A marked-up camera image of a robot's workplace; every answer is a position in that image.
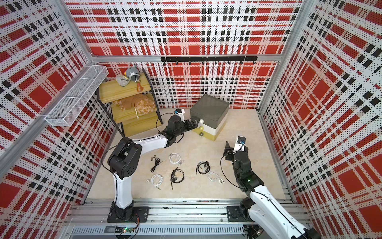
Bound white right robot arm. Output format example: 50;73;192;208
222;136;321;239

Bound three-tier plastic drawer cabinet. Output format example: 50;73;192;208
190;94;229;141

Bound white earphones top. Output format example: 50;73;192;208
169;152;184;165

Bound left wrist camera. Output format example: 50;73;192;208
174;108;185;122

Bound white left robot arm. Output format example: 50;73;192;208
107;113;198;223

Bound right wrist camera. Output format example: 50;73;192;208
233;136;246;152

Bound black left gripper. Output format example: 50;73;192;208
174;118;200;137

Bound black earphones right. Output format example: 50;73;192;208
196;161;211;175

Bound white grey plush toy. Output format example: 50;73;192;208
115;75;130;87

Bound green circuit board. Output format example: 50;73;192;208
115;227;135;235

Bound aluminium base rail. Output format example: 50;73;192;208
59;198;259;239

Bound black earphones centre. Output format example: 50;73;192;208
170;167;185;189

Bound orange carabiner clip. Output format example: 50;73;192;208
136;82;144;92

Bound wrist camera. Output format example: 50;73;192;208
174;108;185;122
233;136;246;152

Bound white earphones left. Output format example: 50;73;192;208
146;174;164;189

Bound white earphones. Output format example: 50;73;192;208
169;152;184;165
208;172;225;185
146;174;164;189

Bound black wall hook rail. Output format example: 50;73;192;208
160;56;258;64

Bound wooden three-tier shelf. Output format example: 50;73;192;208
96;67;163;137

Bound white earphones right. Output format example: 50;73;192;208
208;172;225;185

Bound white wire mesh basket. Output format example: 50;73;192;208
45;65;108;127

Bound brown plush toy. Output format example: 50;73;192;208
112;94;156;115

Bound yellow bottom drawer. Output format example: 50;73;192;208
193;127;223;141

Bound white drawer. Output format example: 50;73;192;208
198;115;228;136

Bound black earphones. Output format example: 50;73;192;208
150;154;161;173
170;167;185;189
196;161;211;175

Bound black earphones left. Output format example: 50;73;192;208
150;154;161;173

